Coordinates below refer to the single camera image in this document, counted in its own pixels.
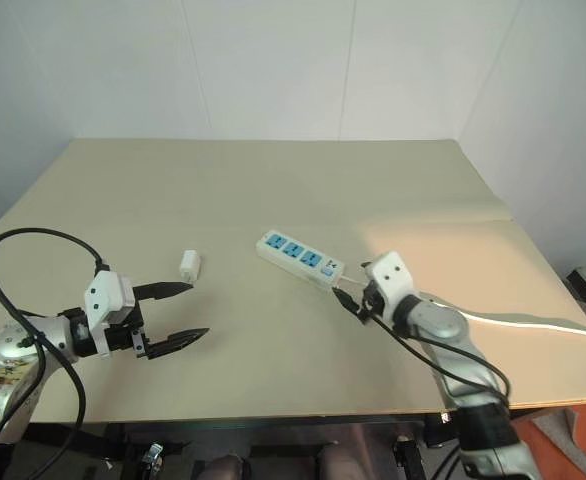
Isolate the grey floor mat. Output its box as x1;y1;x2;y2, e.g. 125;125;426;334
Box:
528;408;577;444

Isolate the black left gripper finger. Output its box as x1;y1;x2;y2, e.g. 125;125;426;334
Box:
147;327;210;360
132;281;195;302

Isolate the black box with white edge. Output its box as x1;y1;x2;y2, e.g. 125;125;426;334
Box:
566;266;586;308

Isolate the black table frame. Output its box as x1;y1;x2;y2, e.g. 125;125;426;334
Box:
17;412;454;480

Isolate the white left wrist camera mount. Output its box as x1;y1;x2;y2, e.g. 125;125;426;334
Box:
83;269;137;359

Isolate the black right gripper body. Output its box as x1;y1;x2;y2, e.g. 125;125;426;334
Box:
357;282;388;325

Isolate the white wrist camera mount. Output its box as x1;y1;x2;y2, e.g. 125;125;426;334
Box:
364;251;417;320
83;269;137;359

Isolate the white power strip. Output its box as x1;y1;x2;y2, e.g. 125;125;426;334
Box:
255;228;347;292

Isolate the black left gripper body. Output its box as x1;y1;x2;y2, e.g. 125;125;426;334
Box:
102;287;151;360

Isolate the white plug adapter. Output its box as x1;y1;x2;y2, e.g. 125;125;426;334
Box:
178;249;204;286

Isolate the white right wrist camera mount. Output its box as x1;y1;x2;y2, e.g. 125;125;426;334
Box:
364;251;417;320

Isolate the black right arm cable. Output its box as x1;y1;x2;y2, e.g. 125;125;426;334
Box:
367;309;514;417

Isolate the white power cord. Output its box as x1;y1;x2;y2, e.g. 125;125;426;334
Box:
335;274;586;354

